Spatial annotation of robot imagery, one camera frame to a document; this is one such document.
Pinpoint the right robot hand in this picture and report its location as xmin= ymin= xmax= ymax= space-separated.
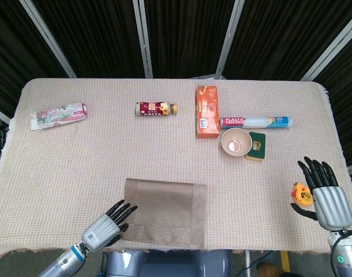
xmin=290 ymin=156 xmax=352 ymax=231

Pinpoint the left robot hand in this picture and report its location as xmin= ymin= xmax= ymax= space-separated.
xmin=81 ymin=199 xmax=138 ymax=252

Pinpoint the brown woven placemat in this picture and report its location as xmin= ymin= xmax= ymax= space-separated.
xmin=120 ymin=178 xmax=208 ymax=249

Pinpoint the light brown bowl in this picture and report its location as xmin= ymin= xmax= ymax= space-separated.
xmin=220 ymin=128 xmax=253 ymax=157

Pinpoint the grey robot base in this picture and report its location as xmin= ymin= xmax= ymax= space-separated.
xmin=102 ymin=249 xmax=233 ymax=277

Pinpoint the yellow toy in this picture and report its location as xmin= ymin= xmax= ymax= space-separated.
xmin=291 ymin=181 xmax=313 ymax=206

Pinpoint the yellow floor strip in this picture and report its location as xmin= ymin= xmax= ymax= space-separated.
xmin=280 ymin=250 xmax=290 ymax=272

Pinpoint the beige woven tablecloth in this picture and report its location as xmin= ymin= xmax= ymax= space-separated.
xmin=0 ymin=77 xmax=352 ymax=259

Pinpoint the green yellow sponge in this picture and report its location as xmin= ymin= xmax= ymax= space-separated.
xmin=245 ymin=132 xmax=267 ymax=162

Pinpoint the plastic food wrap roll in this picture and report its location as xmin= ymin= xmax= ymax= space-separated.
xmin=219 ymin=116 xmax=294 ymax=130

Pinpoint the dark screen panel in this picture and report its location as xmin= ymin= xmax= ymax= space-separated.
xmin=223 ymin=0 xmax=352 ymax=81
xmin=143 ymin=0 xmax=237 ymax=79
xmin=31 ymin=0 xmax=144 ymax=79
xmin=0 ymin=0 xmax=68 ymax=116
xmin=308 ymin=17 xmax=352 ymax=169

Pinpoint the pink floral box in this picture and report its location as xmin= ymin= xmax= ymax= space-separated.
xmin=30 ymin=102 xmax=89 ymax=131

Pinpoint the Costa coffee bottle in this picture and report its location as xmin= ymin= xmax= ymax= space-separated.
xmin=134 ymin=101 xmax=179 ymax=117

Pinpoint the orange cardboard box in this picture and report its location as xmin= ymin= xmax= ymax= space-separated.
xmin=196 ymin=85 xmax=222 ymax=139

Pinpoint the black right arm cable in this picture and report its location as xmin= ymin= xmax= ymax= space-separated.
xmin=329 ymin=230 xmax=352 ymax=277

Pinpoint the blue floor cable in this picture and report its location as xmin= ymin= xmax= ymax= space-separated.
xmin=241 ymin=250 xmax=275 ymax=277

